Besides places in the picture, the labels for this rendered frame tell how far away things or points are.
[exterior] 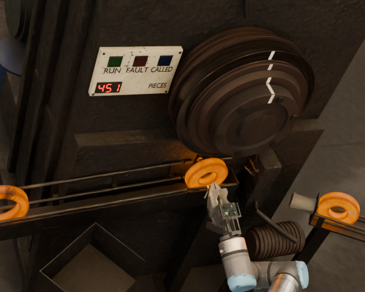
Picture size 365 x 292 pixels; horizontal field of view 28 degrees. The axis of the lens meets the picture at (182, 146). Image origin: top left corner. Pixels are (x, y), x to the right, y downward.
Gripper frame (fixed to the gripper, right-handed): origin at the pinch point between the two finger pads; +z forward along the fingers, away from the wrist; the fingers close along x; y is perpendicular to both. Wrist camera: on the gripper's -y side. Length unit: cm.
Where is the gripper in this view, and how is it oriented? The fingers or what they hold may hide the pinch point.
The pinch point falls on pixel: (213, 186)
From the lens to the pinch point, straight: 253.4
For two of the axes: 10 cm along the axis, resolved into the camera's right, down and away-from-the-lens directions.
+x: -9.0, 0.7, -4.3
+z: -2.3, -9.1, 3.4
